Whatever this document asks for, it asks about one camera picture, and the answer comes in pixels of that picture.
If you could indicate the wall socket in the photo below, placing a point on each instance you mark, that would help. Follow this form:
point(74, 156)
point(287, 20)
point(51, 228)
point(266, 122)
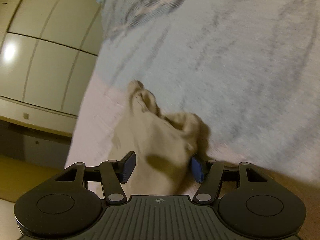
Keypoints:
point(26, 116)

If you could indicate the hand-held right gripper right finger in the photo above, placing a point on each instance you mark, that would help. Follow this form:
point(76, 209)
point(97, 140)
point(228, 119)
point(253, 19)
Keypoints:
point(196, 170)

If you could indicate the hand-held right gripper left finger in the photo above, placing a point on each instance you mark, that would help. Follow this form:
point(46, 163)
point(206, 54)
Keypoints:
point(128, 167)

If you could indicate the light beige garment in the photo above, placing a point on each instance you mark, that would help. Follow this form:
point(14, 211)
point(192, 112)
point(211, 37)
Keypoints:
point(155, 140)

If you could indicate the striped pink grey duvet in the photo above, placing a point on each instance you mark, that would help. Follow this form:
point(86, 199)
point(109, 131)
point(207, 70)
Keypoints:
point(237, 67)

